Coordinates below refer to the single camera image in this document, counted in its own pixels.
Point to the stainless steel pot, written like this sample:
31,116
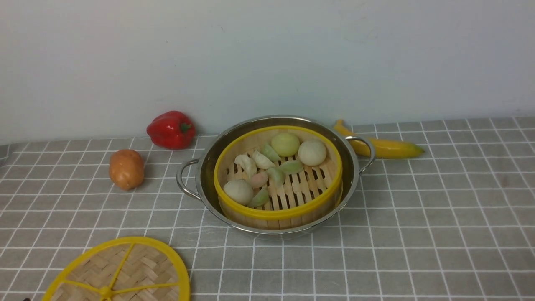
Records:
195,177

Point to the yellow banana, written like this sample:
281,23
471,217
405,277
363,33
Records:
388,149

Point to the woven bamboo steamer lid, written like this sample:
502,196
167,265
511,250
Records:
124,269

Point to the white bun near rim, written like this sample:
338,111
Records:
239,191

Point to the red bell pepper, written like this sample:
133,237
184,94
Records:
172,130

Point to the bamboo steamer basket yellow rim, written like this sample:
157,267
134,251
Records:
303,197

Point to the green dumpling centre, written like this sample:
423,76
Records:
291,167

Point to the pink dumpling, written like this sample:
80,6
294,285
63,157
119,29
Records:
258,180

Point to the yellow-green round bun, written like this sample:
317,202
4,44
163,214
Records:
285,144

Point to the grey checkered tablecloth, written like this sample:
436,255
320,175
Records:
455,224

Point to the brown potato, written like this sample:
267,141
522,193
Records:
127,169

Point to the white round bun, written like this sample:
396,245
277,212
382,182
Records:
312,152

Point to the pale white dumpling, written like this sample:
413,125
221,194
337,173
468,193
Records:
262,161

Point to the green dumpling lower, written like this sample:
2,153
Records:
276,176

